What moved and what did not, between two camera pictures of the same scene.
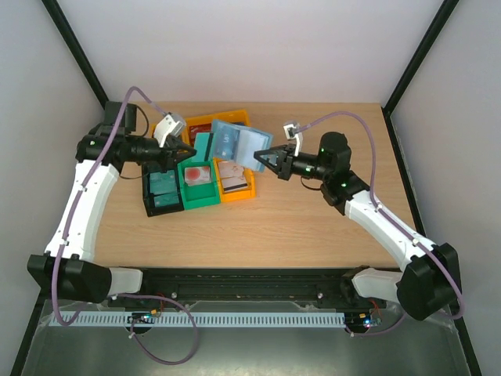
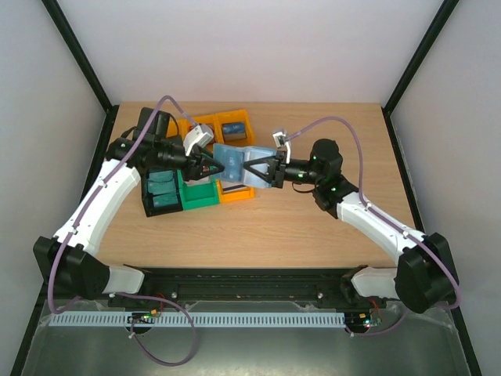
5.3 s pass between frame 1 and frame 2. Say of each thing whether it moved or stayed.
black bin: stayed
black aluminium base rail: stayed
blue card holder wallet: moved
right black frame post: stayed
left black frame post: stayed
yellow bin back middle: stayed
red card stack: stayed
